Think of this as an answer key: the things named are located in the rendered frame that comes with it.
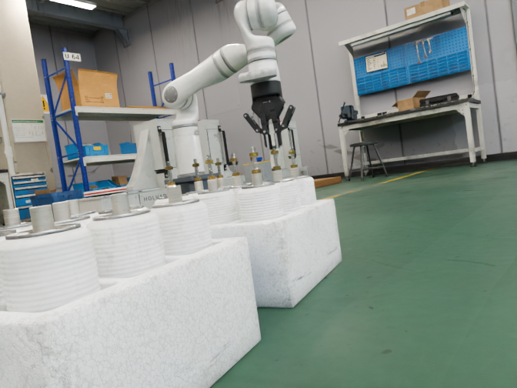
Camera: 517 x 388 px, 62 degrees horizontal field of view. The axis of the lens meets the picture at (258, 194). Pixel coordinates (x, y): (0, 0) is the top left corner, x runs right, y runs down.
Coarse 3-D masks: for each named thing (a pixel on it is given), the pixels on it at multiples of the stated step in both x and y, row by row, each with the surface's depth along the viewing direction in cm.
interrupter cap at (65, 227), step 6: (60, 228) 45; (66, 228) 46; (72, 228) 47; (12, 234) 47; (18, 234) 46; (24, 234) 44; (30, 234) 44; (36, 234) 44; (42, 234) 44; (48, 234) 45
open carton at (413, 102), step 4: (416, 92) 527; (420, 92) 533; (424, 92) 538; (428, 92) 544; (416, 96) 536; (420, 96) 541; (424, 96) 547; (400, 100) 546; (404, 100) 541; (408, 100) 537; (412, 100) 532; (416, 100) 537; (396, 104) 557; (400, 104) 546; (404, 104) 542; (408, 104) 538; (412, 104) 533; (416, 104) 537; (400, 108) 547; (404, 108) 543; (408, 108) 539; (412, 108) 534
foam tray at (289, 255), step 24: (288, 216) 92; (312, 216) 104; (264, 240) 88; (288, 240) 89; (312, 240) 102; (336, 240) 119; (264, 264) 89; (288, 264) 87; (312, 264) 100; (336, 264) 117; (264, 288) 90; (288, 288) 87; (312, 288) 99
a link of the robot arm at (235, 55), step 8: (280, 16) 130; (288, 16) 131; (280, 24) 130; (288, 24) 130; (272, 32) 131; (280, 32) 130; (288, 32) 131; (280, 40) 133; (224, 48) 138; (232, 48) 137; (240, 48) 136; (224, 56) 138; (232, 56) 137; (240, 56) 136; (232, 64) 138; (240, 64) 139
